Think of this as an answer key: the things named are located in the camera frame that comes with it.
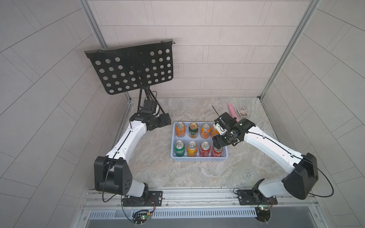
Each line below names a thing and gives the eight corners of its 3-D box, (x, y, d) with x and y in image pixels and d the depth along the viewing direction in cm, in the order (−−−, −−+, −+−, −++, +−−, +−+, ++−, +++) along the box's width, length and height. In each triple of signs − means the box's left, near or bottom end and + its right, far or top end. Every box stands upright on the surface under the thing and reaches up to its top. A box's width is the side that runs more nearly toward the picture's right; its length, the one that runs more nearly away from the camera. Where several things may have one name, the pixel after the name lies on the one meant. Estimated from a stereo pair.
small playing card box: (240, 117, 107) (241, 115, 105) (236, 109, 112) (237, 108, 110) (247, 116, 107) (248, 114, 106) (243, 108, 112) (243, 107, 111)
